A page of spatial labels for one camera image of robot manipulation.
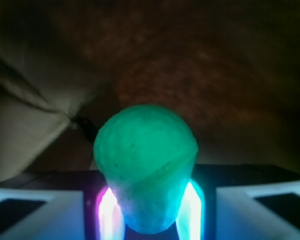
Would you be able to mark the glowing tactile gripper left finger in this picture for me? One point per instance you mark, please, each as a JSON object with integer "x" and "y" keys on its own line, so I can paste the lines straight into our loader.
{"x": 57, "y": 215}

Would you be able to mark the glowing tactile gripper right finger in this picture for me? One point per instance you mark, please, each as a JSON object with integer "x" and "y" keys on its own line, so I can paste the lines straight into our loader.
{"x": 247, "y": 212}

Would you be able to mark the green ball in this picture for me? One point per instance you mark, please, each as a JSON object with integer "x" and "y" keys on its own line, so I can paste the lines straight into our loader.
{"x": 147, "y": 155}

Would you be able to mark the brown paper bag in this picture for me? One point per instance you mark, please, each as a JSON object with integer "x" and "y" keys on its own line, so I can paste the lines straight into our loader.
{"x": 230, "y": 68}

